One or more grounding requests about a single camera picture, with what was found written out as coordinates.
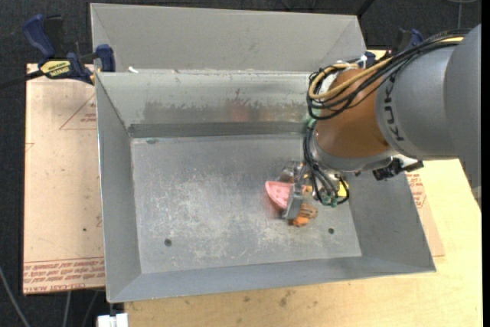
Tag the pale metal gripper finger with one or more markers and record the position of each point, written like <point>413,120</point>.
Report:
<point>293,203</point>

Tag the orange and brown toy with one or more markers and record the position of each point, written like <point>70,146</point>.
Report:
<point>307,213</point>

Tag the pink wedge-shaped toy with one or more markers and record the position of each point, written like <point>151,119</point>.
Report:
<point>277,193</point>

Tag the grey metal bin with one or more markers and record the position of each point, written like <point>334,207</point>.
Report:
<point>214,203</point>

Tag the brown cardboard board, red print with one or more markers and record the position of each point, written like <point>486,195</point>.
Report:
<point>61,172</point>

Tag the black cylinder on white bracket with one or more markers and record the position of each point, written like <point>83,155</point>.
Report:
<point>387,171</point>

